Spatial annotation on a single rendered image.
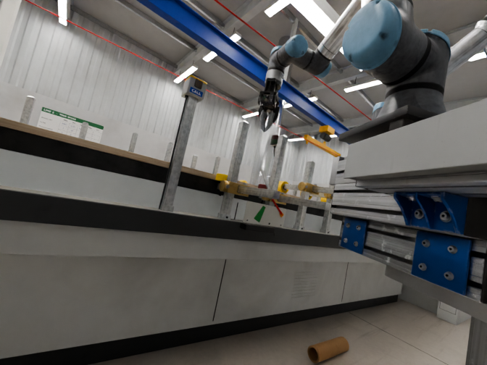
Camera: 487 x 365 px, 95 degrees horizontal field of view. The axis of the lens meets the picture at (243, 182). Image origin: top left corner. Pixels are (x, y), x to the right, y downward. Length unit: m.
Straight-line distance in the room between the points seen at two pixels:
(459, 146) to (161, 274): 1.12
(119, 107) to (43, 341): 7.43
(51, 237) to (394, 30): 1.00
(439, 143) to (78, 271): 1.13
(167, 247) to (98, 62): 7.84
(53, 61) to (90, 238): 7.69
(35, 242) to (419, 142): 0.93
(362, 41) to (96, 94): 7.94
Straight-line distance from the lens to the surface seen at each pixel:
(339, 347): 1.75
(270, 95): 0.98
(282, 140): 1.18
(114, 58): 8.69
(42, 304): 1.18
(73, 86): 8.26
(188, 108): 0.93
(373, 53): 0.59
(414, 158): 0.37
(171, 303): 1.28
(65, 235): 0.89
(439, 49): 0.72
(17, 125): 1.08
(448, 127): 0.35
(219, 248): 1.04
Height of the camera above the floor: 0.80
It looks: 4 degrees up
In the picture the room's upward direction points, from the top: 12 degrees clockwise
